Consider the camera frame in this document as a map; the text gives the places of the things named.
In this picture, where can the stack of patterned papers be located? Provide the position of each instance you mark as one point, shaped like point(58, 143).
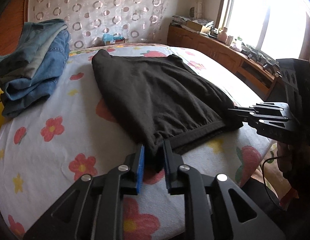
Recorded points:
point(180, 20)

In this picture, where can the folded grey-blue jeans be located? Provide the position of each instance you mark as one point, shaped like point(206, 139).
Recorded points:
point(30, 47)

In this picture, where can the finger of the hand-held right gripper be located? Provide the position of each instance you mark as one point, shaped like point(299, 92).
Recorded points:
point(269, 108)
point(274, 128)

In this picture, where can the pink floral blanket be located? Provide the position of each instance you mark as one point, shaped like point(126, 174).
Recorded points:
point(125, 47)

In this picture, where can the long wooden cabinet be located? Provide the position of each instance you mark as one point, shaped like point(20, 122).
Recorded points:
point(207, 52)

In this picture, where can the wood-framed window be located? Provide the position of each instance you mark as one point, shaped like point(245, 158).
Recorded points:
point(264, 15)

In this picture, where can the beige window curtain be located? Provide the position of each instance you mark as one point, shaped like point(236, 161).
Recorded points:
point(200, 0)

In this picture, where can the blue-white patterned cloth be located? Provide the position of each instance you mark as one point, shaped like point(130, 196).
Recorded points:
point(205, 23)

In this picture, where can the pink jar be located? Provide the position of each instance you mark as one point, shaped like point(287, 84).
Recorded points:
point(222, 35)

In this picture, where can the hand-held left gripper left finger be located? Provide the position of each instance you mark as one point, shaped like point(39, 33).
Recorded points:
point(140, 170)

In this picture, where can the black pants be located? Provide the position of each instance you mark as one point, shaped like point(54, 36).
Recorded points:
point(157, 92)

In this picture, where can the black tripod device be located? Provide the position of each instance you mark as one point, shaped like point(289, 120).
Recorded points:
point(268, 64)
point(251, 52)

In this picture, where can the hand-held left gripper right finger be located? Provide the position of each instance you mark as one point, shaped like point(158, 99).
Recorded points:
point(167, 165)

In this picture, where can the wooden slatted wardrobe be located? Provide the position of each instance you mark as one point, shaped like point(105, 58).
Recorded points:
point(12, 17)

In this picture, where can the oval wall ornament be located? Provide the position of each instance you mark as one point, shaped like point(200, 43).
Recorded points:
point(192, 11)

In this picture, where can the folded blue denim jeans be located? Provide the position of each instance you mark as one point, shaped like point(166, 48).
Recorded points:
point(40, 80)

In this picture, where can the green-capped bottle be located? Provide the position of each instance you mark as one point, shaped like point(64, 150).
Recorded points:
point(238, 42)

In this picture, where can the person's right hand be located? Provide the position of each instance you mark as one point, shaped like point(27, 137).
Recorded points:
point(286, 160)

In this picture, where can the circle-print sheer curtain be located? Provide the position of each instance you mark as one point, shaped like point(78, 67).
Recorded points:
point(107, 10)

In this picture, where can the person's dark clothing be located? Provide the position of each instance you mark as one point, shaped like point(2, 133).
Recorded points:
point(269, 215)

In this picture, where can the small printed cardboard box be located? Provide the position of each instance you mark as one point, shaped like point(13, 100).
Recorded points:
point(118, 42)

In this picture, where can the brown cardboard box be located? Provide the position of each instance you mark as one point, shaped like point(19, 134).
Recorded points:
point(193, 26)

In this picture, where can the white cup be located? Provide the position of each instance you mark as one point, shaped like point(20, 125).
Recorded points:
point(230, 40)

